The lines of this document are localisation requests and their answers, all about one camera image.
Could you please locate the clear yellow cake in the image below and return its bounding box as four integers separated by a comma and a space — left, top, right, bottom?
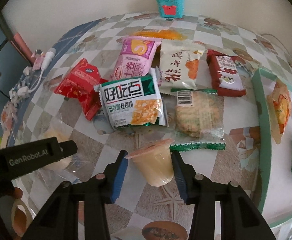
38, 114, 79, 187

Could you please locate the yellow pudding cup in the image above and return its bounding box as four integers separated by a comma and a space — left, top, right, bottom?
125, 138, 174, 187

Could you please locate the clear green-edged biscuit packet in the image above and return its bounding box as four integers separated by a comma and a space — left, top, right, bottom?
170, 88, 226, 152

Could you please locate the red Rose Kiss snack bag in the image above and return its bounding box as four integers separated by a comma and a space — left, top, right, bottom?
54, 58, 107, 121

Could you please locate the beige Swiss roll snack packet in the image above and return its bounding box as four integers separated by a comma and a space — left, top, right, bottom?
266, 79, 292, 145

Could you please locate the green white cracker packet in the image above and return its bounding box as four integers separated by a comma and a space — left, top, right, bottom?
94, 74, 168, 130

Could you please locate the white cream snack packet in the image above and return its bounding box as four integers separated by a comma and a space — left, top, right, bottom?
159, 40, 205, 94

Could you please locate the left hand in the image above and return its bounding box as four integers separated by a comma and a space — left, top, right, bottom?
11, 187, 23, 199

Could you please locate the tape roll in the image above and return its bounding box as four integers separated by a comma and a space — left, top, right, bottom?
0, 196, 33, 239

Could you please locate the checkered tablecloth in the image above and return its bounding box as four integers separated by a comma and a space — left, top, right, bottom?
1, 12, 292, 240

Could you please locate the pink small gadget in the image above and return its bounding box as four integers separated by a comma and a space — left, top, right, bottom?
31, 49, 45, 70

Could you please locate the teal rimmed white tray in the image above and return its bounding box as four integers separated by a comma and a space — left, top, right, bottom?
252, 69, 292, 227

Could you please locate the pink snack packet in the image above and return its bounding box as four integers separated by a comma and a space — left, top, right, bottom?
110, 36, 162, 81

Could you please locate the orange jelly snack packet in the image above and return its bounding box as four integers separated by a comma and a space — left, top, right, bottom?
133, 29, 187, 41

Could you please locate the teal monster toy box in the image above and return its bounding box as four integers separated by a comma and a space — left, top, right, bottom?
156, 0, 185, 18

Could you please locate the white charging cable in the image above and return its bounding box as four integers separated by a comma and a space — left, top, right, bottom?
9, 48, 57, 99

